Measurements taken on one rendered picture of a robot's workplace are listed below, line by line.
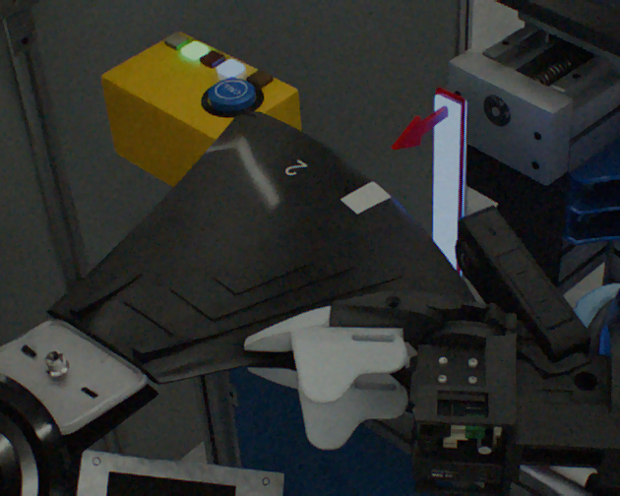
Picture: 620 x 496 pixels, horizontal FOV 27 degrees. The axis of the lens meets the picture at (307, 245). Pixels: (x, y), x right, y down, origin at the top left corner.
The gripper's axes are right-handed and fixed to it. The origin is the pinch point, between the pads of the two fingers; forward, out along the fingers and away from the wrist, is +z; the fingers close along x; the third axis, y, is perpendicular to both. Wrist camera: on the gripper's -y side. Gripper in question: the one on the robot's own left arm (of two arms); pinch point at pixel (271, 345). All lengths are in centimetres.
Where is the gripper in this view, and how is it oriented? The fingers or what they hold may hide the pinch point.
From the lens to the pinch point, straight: 73.5
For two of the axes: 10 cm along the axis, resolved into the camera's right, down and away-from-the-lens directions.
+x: 0.7, 6.8, 7.3
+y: -1.1, 7.3, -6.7
